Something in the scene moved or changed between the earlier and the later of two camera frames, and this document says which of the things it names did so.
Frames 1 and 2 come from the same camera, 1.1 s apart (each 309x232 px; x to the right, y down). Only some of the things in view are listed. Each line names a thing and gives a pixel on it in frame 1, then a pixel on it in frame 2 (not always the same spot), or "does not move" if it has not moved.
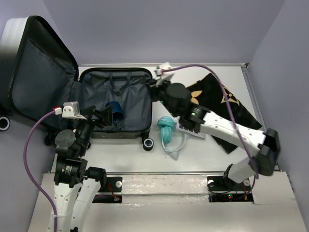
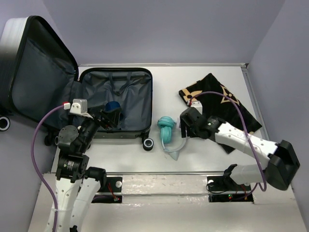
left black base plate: [113, 184] does not move
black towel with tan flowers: [208, 93] does not move
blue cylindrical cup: [117, 113] does not move
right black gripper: [154, 87] -> [184, 125]
